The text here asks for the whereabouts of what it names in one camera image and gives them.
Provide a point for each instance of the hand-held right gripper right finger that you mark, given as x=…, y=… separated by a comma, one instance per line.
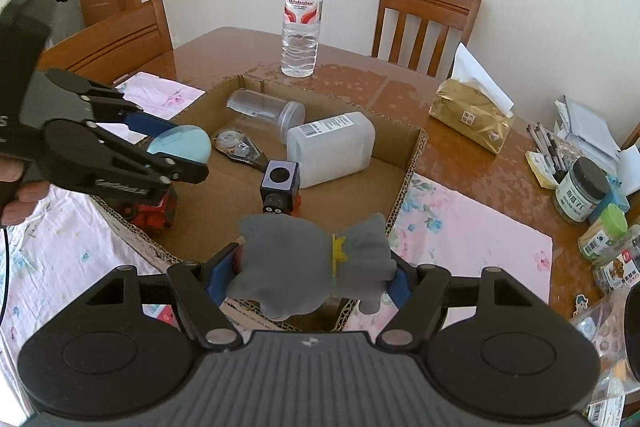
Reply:
x=397, y=289

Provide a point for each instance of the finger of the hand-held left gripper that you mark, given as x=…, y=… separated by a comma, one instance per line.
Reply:
x=146, y=125
x=160, y=164

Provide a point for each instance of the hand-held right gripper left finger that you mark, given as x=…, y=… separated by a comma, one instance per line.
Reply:
x=216, y=279

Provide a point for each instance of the light blue round case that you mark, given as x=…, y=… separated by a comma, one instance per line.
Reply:
x=182, y=147

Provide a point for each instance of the red toy train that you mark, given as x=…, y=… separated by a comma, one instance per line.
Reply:
x=155, y=212

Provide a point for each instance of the correction tape dispenser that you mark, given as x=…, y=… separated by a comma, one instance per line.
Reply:
x=237, y=148

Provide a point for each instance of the grey plush toy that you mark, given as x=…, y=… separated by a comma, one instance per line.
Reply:
x=305, y=257

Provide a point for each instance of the cardboard box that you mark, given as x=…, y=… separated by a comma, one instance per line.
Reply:
x=365, y=187

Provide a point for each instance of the black cube toy car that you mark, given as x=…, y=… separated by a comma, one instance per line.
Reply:
x=280, y=182

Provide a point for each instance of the person's left hand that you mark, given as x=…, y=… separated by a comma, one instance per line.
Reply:
x=31, y=196

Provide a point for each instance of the pink card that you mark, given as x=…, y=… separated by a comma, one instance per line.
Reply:
x=165, y=313

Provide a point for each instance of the pink floral cloth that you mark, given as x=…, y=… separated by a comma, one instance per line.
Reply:
x=450, y=227

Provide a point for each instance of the wooden chair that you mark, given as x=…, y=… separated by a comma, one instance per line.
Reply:
x=425, y=17
x=130, y=42

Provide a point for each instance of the clear plastic jar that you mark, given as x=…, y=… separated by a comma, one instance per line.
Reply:
x=262, y=112

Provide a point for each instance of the white plastic bottle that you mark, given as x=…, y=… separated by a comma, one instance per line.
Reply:
x=330, y=147

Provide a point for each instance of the clear water bottle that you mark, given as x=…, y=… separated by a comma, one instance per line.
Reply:
x=301, y=27

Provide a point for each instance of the gold tissue pack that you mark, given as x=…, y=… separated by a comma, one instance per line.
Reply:
x=470, y=117

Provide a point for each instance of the yellow sticky notes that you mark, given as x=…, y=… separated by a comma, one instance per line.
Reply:
x=540, y=167

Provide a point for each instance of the dark lid glass jar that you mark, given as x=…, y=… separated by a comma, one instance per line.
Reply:
x=580, y=194

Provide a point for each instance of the clear plastic bag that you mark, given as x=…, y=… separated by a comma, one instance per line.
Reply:
x=600, y=337

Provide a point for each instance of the bunch of grey pens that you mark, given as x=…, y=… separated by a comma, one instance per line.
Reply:
x=550, y=147

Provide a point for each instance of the green lid jar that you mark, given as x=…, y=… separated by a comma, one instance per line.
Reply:
x=602, y=232

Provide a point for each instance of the red label jar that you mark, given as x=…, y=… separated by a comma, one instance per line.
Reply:
x=620, y=269

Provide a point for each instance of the pile of white papers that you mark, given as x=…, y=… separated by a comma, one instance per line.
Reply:
x=595, y=127

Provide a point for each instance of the wooden chair back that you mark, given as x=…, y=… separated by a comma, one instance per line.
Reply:
x=425, y=17

